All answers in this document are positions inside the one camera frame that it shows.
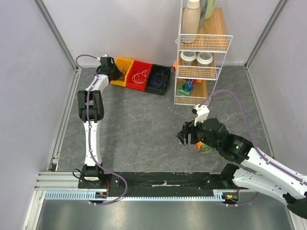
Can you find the blue red packet on shelf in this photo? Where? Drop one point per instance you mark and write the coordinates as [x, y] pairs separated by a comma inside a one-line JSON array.
[[192, 82]]

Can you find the orange green sponge pack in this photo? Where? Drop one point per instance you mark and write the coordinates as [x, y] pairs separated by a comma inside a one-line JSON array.
[[203, 148]]

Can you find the white wire shelf rack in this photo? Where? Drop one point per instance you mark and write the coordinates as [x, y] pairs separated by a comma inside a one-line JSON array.
[[202, 46]]

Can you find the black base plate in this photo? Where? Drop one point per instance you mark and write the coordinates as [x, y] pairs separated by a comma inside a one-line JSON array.
[[166, 184]]

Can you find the red storage bin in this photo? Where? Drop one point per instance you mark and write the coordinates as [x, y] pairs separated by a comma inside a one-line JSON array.
[[137, 77]]

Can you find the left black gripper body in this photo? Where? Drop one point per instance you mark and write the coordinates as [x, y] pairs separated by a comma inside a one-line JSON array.
[[112, 65]]

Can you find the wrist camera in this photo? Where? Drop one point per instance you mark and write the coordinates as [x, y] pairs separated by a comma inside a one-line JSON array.
[[104, 56], [201, 112]]

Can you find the beige bottle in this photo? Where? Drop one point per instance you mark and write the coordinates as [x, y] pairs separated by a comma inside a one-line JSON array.
[[190, 21]]

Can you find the black storage bin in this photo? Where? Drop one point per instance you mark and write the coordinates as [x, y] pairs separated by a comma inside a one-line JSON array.
[[158, 79]]

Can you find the slotted cable duct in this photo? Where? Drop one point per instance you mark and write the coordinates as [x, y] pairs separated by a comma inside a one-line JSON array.
[[103, 196]]

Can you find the yellow storage bin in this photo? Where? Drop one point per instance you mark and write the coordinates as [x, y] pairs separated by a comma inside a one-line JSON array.
[[124, 65]]

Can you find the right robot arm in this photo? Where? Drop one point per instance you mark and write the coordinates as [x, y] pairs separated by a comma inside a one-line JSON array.
[[248, 166]]

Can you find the light green bottle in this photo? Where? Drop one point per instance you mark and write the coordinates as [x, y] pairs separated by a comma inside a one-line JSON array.
[[210, 8]]

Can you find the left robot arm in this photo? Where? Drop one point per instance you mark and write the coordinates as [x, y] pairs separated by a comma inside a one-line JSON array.
[[91, 112]]

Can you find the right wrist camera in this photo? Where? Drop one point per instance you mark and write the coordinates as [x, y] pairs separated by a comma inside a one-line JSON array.
[[201, 112]]

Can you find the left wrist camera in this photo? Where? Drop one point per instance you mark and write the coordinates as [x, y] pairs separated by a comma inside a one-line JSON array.
[[104, 56]]

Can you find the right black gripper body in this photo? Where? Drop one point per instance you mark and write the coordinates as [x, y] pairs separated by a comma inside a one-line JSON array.
[[189, 133]]

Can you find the grey-green bottle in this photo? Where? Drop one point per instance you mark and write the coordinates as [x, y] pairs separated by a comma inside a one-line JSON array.
[[203, 8]]

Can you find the left paper cup with lid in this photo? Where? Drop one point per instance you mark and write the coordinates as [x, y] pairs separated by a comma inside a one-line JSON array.
[[188, 58]]

